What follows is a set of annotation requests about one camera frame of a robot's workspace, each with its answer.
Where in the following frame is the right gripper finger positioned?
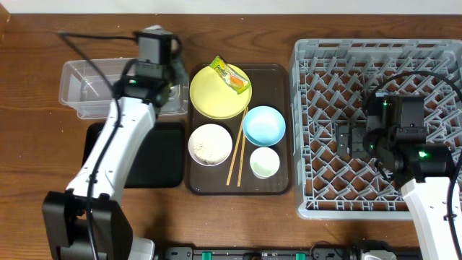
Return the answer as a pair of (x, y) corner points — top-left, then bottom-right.
(350, 127), (368, 159)
(336, 124), (351, 157)

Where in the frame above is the pale green cup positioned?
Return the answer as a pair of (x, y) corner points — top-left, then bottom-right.
(250, 147), (280, 179)

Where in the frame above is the white bowl with rice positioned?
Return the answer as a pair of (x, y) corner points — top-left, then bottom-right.
(188, 123), (232, 166)

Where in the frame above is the green orange snack wrapper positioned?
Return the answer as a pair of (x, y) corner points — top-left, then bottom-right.
(209, 56), (251, 94)

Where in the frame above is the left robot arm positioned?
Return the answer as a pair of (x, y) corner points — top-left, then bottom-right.
(42, 58), (189, 259)

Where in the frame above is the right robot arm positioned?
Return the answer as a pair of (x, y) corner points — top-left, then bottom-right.
(336, 95), (461, 259)

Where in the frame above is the grey dishwasher rack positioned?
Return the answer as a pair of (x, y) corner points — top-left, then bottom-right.
(289, 39), (461, 221)

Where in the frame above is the clear plastic waste bin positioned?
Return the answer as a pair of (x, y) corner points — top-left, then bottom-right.
(59, 60), (189, 119)

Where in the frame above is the black waste tray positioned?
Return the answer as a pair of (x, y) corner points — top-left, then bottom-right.
(82, 121), (186, 189)

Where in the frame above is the yellow plate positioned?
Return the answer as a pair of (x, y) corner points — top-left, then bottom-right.
(189, 65), (253, 120)

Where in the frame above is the light blue bowl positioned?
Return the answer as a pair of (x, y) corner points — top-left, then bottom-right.
(243, 106), (286, 147)

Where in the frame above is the dark brown serving tray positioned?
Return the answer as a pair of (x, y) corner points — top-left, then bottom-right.
(185, 64), (293, 196)

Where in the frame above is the right wooden chopstick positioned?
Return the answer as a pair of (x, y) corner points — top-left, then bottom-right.
(237, 107), (248, 187)

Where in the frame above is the wooden chopstick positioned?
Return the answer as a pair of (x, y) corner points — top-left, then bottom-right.
(237, 107), (248, 187)
(226, 107), (248, 186)

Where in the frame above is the left wooden chopstick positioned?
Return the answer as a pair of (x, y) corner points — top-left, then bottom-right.
(226, 107), (248, 186)

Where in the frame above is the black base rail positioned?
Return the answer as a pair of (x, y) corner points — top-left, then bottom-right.
(153, 246), (423, 260)

